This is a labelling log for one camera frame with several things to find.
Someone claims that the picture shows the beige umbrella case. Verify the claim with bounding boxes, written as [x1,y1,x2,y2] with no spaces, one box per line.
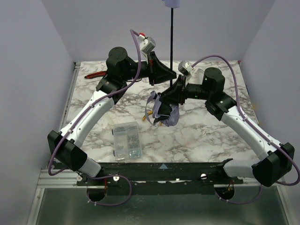
[190,68,204,84]

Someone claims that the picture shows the lilac umbrella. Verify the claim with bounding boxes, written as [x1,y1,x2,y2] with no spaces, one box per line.
[145,0,180,126]

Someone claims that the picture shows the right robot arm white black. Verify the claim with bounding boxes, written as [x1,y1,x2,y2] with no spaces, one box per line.
[160,67,294,187]

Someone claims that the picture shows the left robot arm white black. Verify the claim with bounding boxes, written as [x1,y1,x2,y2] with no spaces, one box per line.
[47,46,177,177]

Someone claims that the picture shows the yellow black needle-nose pliers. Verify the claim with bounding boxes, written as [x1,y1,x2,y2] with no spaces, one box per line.
[142,111,163,126]

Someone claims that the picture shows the red black utility knife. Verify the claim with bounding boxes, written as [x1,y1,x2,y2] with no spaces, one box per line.
[84,71,106,79]

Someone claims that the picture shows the clear plastic screw box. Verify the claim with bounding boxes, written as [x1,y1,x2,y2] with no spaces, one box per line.
[112,121,142,161]

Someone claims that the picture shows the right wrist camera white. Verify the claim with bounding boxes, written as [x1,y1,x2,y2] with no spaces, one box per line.
[178,61,194,77]

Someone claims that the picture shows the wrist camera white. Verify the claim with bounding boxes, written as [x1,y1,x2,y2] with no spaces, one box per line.
[178,61,194,77]
[138,33,156,60]

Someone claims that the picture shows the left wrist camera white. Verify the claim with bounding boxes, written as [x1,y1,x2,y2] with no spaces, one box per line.
[138,33,156,60]

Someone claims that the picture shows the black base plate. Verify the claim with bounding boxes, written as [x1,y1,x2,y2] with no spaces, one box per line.
[77,160,243,195]

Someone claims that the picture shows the aluminium rail frame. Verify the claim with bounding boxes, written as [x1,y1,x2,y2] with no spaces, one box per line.
[25,62,82,225]

